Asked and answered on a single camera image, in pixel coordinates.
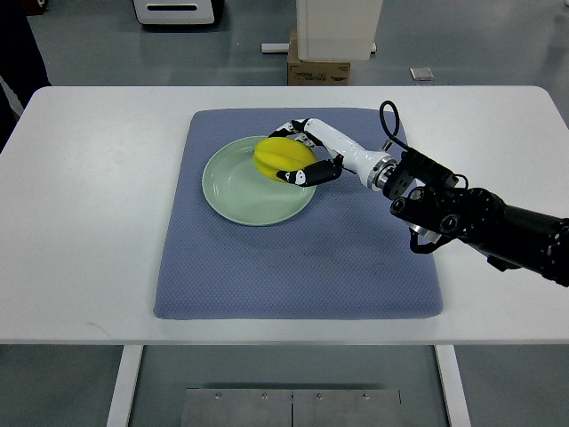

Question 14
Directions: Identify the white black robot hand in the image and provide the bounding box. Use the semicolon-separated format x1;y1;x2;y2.
269;118;397;191

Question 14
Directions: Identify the yellow starfruit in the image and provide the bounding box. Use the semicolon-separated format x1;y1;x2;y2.
253;137;317;182

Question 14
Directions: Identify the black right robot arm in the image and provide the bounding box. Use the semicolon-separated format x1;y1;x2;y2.
382;127;568;286

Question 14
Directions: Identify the light green plate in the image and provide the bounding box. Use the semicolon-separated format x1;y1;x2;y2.
202;136;316;226

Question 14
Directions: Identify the metal floor plate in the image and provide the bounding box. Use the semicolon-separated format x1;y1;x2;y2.
181;388;405;426

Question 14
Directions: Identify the blue grey quilted mat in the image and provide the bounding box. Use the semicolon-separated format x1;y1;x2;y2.
154;108;444;320

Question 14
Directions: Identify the small grey floor pad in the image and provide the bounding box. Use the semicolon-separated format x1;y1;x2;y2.
409;67;435;82

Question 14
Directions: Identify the brown cardboard box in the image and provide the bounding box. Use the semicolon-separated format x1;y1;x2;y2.
286;29;351;86

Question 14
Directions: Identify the white bin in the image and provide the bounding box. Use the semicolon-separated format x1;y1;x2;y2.
296;0;383;62

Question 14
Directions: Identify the white right table leg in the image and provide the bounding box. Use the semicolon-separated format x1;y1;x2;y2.
434;345;471;427

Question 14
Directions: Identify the white table leg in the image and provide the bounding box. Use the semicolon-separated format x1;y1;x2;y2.
434;345;471;427
106;345;143;427

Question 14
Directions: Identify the white black machine base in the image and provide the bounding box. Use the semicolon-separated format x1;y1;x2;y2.
132;0;215;25

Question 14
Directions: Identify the white left table leg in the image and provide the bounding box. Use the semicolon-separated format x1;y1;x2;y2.
106;345;143;427

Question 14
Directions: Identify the dark clothed person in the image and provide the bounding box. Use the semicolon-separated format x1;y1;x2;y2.
0;0;52;152

